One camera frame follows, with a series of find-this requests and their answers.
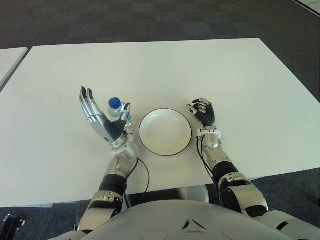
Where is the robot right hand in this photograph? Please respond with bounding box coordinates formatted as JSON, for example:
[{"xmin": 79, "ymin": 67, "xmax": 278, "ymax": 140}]
[{"xmin": 186, "ymin": 97, "xmax": 217, "ymax": 128}]

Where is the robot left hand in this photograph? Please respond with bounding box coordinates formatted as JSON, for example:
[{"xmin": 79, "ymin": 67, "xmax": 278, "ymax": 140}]
[{"xmin": 79, "ymin": 86, "xmax": 133, "ymax": 150}]

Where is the clear water bottle blue cap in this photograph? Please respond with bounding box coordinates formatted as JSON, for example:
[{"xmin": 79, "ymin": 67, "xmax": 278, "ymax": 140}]
[{"xmin": 107, "ymin": 96, "xmax": 133, "ymax": 128}]

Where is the white plate black rim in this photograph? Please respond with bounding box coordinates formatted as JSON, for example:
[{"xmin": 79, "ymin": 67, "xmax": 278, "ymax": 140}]
[{"xmin": 138, "ymin": 107, "xmax": 193, "ymax": 156}]

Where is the white robot waist part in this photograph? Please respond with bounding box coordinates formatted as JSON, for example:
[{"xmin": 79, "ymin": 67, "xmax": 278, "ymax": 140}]
[{"xmin": 172, "ymin": 186, "xmax": 210, "ymax": 204}]

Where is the neighbouring white table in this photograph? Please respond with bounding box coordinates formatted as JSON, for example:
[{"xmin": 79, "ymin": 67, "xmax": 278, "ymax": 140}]
[{"xmin": 0, "ymin": 47, "xmax": 29, "ymax": 92}]

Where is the grey robot torso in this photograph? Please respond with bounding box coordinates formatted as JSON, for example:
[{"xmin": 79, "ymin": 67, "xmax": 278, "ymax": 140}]
[{"xmin": 56, "ymin": 198, "xmax": 320, "ymax": 240}]

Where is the black stand with caster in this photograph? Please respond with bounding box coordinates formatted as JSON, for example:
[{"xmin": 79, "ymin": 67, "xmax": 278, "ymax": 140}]
[{"xmin": 2, "ymin": 213, "xmax": 26, "ymax": 240}]

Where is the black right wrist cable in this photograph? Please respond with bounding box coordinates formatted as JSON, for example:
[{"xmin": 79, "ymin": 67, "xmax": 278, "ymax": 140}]
[{"xmin": 196, "ymin": 137, "xmax": 221, "ymax": 201}]

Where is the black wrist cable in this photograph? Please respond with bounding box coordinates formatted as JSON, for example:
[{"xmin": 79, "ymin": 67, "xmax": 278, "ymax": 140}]
[
  {"xmin": 124, "ymin": 157, "xmax": 150, "ymax": 209},
  {"xmin": 196, "ymin": 137, "xmax": 221, "ymax": 201}
]

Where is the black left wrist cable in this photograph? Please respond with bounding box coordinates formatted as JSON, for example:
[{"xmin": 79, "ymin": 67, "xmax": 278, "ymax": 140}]
[{"xmin": 124, "ymin": 157, "xmax": 150, "ymax": 209}]

